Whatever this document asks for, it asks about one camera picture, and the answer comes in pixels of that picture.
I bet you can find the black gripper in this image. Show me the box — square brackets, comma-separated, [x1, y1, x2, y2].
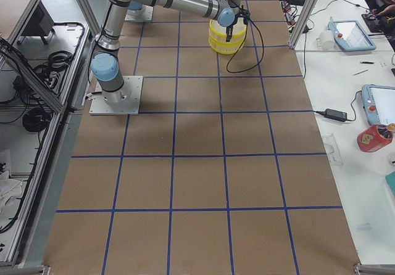
[226, 5, 250, 43]

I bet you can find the white tape roll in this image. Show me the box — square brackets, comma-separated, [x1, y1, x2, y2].
[315, 30, 335, 50]

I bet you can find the far blue teach pendant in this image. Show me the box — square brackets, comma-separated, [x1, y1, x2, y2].
[328, 20, 376, 52]

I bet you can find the blue teach pendant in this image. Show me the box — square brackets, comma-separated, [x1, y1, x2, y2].
[328, 20, 376, 52]
[362, 84, 395, 125]

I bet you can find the black power adapter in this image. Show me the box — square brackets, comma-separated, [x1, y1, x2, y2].
[314, 109, 352, 122]

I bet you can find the near blue teach pendant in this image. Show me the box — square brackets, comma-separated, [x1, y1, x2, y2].
[362, 84, 395, 125]

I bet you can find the red canister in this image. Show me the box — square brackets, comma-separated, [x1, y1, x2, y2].
[357, 123, 394, 152]

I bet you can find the black braided cable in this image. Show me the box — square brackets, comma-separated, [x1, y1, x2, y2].
[226, 8, 265, 74]

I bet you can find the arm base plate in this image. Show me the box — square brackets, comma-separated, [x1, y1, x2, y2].
[125, 2, 154, 22]
[89, 76, 143, 115]

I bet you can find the aluminium frame post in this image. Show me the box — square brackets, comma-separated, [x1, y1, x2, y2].
[288, 0, 318, 49]

